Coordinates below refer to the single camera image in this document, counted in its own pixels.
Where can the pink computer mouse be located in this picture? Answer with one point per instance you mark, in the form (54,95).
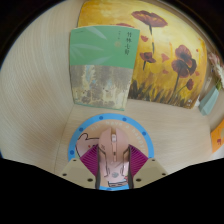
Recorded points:
(113,153)

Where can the green covered book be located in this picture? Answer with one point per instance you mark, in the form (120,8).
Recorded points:
(103,66)

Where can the teal faceted vase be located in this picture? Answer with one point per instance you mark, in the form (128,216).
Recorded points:
(209,101)

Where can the yellow poppy flower painting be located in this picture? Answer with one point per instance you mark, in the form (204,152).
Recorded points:
(166,60)

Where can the round blue-rimmed cartoon mouse pad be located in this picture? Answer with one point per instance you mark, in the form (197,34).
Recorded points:
(83,133)

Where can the orange covered book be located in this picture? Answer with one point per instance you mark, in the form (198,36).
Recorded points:
(218,136)

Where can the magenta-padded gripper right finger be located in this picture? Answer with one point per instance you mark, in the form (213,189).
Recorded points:
(138,161)

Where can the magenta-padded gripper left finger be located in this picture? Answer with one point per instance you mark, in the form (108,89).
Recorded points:
(89,161)

